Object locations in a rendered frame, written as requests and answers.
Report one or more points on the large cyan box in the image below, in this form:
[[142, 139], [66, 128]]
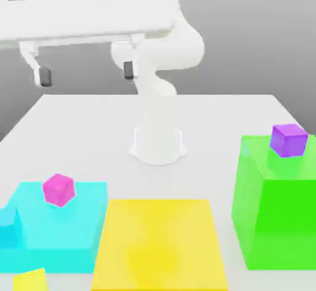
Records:
[[61, 229]]

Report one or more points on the small magenta cube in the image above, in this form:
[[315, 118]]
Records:
[[58, 191]]

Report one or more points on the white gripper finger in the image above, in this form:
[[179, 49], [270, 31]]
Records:
[[128, 69], [45, 77]]

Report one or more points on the large green box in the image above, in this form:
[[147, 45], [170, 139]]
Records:
[[281, 216]]

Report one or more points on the large yellow box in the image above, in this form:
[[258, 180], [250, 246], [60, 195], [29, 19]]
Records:
[[158, 246]]

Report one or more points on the small cyan cube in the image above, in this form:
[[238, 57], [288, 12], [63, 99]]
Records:
[[8, 231]]

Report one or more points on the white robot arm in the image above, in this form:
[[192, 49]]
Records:
[[158, 123]]

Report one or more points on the small purple cube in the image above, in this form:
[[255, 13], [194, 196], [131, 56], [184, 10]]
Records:
[[288, 140]]

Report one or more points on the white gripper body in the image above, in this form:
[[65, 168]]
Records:
[[86, 16]]

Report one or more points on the small yellow cube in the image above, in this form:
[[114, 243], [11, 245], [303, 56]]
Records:
[[30, 281]]

